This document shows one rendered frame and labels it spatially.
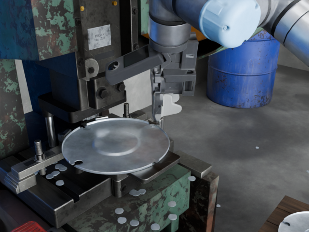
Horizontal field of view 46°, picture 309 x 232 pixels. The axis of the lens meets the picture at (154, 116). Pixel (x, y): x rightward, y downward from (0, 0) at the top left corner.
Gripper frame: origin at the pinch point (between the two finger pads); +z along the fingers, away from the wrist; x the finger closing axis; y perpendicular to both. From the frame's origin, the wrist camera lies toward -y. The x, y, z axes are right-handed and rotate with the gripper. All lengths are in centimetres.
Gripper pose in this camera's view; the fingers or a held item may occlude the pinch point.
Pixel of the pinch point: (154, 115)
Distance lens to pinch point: 78.9
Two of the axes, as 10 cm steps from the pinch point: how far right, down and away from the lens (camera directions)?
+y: 10.0, -0.4, 0.8
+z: -0.3, 7.1, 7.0
